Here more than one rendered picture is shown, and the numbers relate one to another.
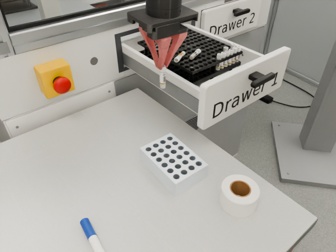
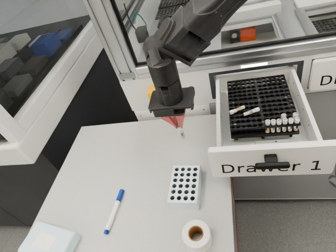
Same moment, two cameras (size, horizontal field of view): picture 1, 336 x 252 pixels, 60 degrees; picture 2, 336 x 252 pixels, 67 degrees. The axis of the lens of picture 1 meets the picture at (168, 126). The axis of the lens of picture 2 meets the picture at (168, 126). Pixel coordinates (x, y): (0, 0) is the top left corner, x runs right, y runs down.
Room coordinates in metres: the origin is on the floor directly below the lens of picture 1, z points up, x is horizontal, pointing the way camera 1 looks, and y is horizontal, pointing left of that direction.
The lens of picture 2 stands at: (0.22, -0.38, 1.42)
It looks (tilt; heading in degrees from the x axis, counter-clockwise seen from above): 43 degrees down; 60
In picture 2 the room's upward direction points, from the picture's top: 19 degrees counter-clockwise
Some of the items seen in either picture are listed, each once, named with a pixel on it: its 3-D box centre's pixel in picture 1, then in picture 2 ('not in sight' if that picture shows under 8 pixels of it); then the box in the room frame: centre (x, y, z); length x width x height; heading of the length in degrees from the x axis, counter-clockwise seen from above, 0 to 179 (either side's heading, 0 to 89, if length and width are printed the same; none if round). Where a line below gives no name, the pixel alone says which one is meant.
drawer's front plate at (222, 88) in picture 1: (246, 85); (269, 160); (0.58, -0.18, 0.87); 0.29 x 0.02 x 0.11; 129
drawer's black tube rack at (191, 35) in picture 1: (187, 57); (259, 107); (0.73, -0.05, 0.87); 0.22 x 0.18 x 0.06; 39
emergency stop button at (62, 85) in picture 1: (61, 84); not in sight; (0.58, 0.25, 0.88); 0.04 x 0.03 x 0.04; 129
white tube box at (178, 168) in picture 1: (172, 162); (185, 186); (0.43, -0.01, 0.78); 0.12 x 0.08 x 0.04; 37
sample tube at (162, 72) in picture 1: (162, 76); (181, 132); (0.48, 0.01, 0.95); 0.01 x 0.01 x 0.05
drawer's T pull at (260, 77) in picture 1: (258, 77); (271, 161); (0.56, -0.20, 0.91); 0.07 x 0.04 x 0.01; 129
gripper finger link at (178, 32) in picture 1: (159, 44); (173, 114); (0.48, 0.02, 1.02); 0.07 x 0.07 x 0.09; 38
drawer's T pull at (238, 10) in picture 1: (239, 11); not in sight; (1.01, -0.24, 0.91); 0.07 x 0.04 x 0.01; 129
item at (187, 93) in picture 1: (185, 57); (258, 107); (0.74, -0.05, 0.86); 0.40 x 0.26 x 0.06; 39
